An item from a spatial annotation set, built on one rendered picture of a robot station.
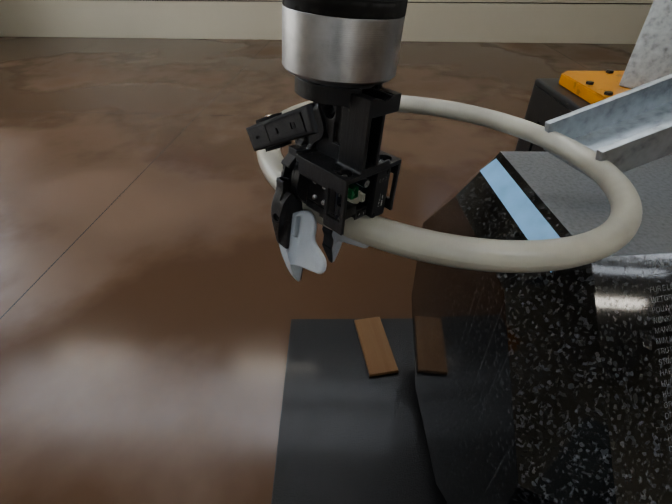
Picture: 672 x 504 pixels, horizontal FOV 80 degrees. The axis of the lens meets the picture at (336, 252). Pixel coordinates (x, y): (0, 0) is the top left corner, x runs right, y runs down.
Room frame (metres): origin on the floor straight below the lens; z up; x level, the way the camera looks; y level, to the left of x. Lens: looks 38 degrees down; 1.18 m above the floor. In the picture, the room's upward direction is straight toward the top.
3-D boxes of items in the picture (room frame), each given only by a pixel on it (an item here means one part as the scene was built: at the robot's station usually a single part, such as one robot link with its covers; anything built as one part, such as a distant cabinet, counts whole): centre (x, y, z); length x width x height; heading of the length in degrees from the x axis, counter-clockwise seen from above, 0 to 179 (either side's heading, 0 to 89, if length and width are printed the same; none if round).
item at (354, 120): (0.34, 0.00, 1.03); 0.09 x 0.08 x 0.12; 45
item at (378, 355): (0.94, -0.14, 0.02); 0.25 x 0.10 x 0.01; 10
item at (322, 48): (0.34, -0.01, 1.11); 0.10 x 0.09 x 0.05; 135
